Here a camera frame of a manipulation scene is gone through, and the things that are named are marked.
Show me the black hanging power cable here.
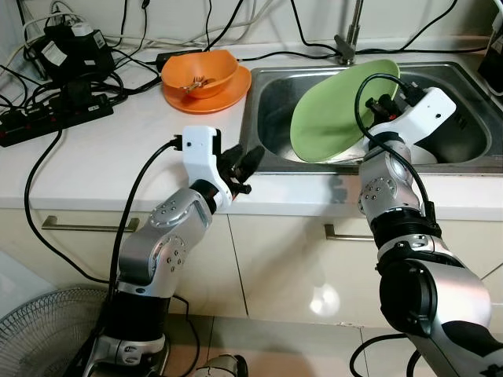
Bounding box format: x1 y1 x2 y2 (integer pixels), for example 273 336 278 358
23 125 112 286

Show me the metal kitchen faucet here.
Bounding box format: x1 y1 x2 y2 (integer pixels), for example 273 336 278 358
333 0 365 66

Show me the stainless steel sink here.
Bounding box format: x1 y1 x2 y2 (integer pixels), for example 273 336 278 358
239 60 503 176

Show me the grey floor fan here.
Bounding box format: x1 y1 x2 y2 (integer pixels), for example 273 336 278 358
0 284 116 377

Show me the black cable behind sink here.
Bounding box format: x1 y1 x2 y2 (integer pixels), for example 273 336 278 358
236 42 503 61

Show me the white kitchen base cabinet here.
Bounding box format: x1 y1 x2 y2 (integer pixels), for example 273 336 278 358
0 200 503 328

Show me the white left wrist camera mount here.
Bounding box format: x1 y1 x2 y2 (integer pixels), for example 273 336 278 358
180 125 233 207

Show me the black power strip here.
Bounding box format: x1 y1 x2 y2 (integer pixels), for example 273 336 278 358
0 92 116 149

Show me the orange bowl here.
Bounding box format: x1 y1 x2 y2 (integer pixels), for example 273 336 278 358
160 49 241 101

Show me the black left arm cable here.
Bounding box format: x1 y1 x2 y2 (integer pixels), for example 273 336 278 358
94 137 186 316

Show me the long silver cabinet handle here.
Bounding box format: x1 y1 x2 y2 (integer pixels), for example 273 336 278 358
324 223 375 243
40 215 141 235

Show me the brownish metal fork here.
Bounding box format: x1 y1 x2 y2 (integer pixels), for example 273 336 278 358
184 74 220 92

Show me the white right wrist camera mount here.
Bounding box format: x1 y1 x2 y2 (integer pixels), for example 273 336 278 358
369 86 457 151

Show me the light green plate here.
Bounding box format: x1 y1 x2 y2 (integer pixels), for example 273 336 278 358
289 58 402 165

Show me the black slatted appliance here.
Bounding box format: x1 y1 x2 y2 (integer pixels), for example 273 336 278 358
483 16 503 92

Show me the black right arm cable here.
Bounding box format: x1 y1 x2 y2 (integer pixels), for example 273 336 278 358
353 72 442 237

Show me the bulky black power adapter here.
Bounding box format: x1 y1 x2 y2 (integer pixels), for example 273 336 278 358
35 15 119 80

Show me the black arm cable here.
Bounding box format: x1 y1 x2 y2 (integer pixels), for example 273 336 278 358
353 72 442 237
94 137 186 316

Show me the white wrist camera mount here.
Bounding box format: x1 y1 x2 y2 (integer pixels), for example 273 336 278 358
180 125 233 207
369 86 457 151

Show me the orange plate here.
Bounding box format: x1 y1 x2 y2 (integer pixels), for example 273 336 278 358
162 66 254 115

